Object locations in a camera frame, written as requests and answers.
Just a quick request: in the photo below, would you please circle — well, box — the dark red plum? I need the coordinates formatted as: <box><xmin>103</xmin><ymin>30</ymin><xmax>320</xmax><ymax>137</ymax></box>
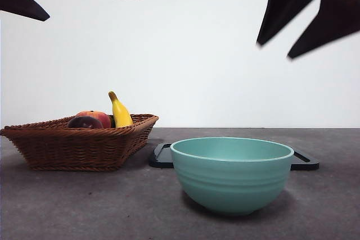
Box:
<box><xmin>66</xmin><ymin>116</ymin><xmax>104</xmax><ymax>130</ymax></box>

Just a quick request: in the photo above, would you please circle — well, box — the brown wicker basket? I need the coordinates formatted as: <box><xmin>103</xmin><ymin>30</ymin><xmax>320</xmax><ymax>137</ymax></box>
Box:
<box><xmin>0</xmin><ymin>114</ymin><xmax>160</xmax><ymax>173</ymax></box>

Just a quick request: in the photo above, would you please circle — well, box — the teal ceramic bowl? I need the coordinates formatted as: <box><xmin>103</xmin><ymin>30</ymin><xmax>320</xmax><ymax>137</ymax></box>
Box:
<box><xmin>170</xmin><ymin>137</ymin><xmax>295</xmax><ymax>217</ymax></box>

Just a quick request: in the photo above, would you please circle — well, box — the red yellow apple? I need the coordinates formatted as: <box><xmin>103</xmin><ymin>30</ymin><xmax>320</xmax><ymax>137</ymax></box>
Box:
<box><xmin>75</xmin><ymin>110</ymin><xmax>112</xmax><ymax>129</ymax></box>

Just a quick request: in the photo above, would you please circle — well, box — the dark green rectangular tray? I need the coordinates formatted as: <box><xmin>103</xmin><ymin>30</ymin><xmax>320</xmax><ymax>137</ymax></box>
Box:
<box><xmin>148</xmin><ymin>143</ymin><xmax>321</xmax><ymax>171</ymax></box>

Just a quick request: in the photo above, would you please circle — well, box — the yellow banana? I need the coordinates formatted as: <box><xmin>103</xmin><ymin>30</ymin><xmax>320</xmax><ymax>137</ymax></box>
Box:
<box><xmin>108</xmin><ymin>91</ymin><xmax>134</xmax><ymax>128</ymax></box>

